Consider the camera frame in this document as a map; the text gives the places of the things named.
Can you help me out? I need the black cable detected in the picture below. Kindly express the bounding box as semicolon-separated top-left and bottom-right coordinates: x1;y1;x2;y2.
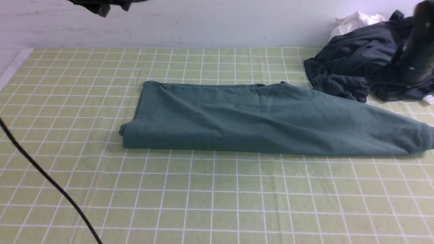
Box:
0;117;103;244

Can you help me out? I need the white crumpled cloth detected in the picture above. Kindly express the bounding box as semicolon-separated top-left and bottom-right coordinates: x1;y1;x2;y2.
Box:
329;11;386;41

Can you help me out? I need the green checkered tablecloth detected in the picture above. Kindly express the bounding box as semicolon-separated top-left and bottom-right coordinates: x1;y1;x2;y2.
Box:
0;46;434;244

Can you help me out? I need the dark grey crumpled garment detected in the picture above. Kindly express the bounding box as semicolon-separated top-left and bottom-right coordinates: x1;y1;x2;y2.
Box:
303;11;433;103

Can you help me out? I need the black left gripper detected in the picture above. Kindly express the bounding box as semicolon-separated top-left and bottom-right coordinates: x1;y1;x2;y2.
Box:
68;0;147;17

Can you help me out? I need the green long-sleeved shirt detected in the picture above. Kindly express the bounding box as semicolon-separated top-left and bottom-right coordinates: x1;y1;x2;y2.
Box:
119;81;433;157

